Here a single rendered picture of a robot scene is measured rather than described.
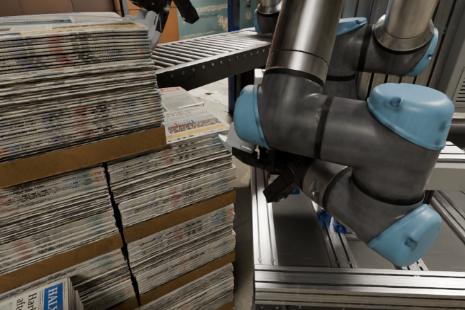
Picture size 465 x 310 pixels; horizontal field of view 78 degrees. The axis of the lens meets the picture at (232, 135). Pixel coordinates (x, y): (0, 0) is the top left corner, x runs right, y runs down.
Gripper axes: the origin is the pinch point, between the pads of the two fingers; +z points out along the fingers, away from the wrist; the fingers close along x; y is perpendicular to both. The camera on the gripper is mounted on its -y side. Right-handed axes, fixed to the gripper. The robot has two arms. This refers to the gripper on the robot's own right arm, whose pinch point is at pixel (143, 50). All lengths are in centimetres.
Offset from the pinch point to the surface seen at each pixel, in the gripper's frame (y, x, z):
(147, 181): -5.4, 17.6, 24.4
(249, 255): -81, -6, 68
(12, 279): 13, 18, 48
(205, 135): -14.1, 17.7, 11.0
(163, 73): -26, -48, 8
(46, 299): 7, 23, 49
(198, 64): -42, -55, -1
